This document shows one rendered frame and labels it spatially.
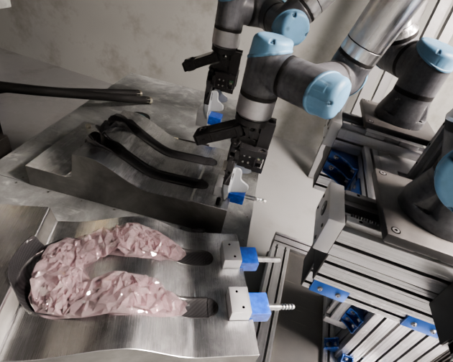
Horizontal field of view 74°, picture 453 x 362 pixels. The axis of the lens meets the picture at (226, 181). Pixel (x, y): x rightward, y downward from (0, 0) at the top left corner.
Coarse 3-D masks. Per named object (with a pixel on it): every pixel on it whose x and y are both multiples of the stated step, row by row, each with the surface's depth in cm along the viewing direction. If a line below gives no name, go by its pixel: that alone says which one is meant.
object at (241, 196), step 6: (222, 180) 74; (216, 186) 72; (216, 192) 73; (228, 192) 72; (234, 192) 73; (240, 192) 73; (234, 198) 73; (240, 198) 73; (246, 198) 75; (252, 198) 74; (258, 198) 75; (240, 204) 74
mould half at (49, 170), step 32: (160, 128) 90; (32, 160) 75; (64, 160) 77; (96, 160) 68; (160, 160) 81; (64, 192) 76; (96, 192) 74; (128, 192) 72; (160, 192) 71; (192, 192) 73; (192, 224) 74
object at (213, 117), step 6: (198, 108) 93; (198, 114) 94; (210, 114) 95; (216, 114) 96; (222, 114) 97; (198, 120) 95; (204, 120) 94; (210, 120) 94; (216, 120) 94; (222, 120) 96
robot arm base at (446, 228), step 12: (432, 168) 55; (420, 180) 56; (432, 180) 53; (408, 192) 57; (420, 192) 55; (432, 192) 53; (408, 204) 56; (420, 204) 54; (432, 204) 53; (408, 216) 56; (420, 216) 54; (432, 216) 53; (444, 216) 51; (432, 228) 53; (444, 228) 52
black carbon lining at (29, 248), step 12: (36, 240) 52; (60, 240) 56; (24, 252) 51; (36, 252) 54; (192, 252) 63; (204, 252) 64; (12, 264) 48; (24, 264) 52; (192, 264) 61; (204, 264) 61; (12, 276) 48; (24, 276) 51; (12, 288) 45; (24, 288) 49; (24, 300) 48; (192, 300) 55; (204, 300) 55; (36, 312) 46; (192, 312) 53; (204, 312) 53; (216, 312) 53
